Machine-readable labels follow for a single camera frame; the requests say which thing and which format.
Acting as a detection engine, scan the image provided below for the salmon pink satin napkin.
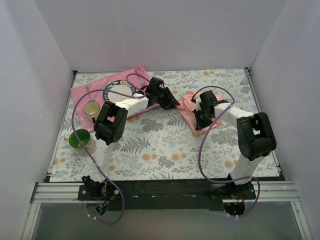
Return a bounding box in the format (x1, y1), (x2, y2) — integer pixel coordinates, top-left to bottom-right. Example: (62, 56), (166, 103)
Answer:
(176, 91), (225, 137)

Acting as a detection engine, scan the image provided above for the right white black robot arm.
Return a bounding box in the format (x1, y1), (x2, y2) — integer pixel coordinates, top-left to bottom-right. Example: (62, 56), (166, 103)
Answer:
(191, 90), (277, 200)

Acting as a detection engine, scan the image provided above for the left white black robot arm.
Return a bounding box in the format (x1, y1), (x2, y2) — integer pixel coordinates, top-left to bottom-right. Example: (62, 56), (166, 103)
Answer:
(82, 77), (180, 200)

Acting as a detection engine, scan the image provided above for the silver fork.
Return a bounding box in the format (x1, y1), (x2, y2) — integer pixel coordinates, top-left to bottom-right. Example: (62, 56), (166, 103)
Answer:
(134, 70), (145, 87)

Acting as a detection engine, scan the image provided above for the white plate dark rim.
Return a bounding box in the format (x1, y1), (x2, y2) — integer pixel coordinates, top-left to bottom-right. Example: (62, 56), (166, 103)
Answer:
(102, 80), (137, 103)

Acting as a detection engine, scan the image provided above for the pink floral placemat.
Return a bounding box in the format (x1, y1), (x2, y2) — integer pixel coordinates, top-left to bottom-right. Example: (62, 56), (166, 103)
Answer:
(70, 65), (150, 132)

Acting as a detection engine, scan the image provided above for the cream enamel mug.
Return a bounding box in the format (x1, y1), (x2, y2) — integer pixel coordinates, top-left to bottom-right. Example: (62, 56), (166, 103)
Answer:
(83, 101), (101, 123)

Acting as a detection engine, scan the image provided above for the green interior floral mug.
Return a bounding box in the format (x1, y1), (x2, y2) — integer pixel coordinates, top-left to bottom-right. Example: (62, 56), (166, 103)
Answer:
(63, 128), (96, 156)

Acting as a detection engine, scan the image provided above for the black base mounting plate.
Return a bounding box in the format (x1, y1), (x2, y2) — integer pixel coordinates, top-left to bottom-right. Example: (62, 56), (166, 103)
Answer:
(77, 176), (256, 215)

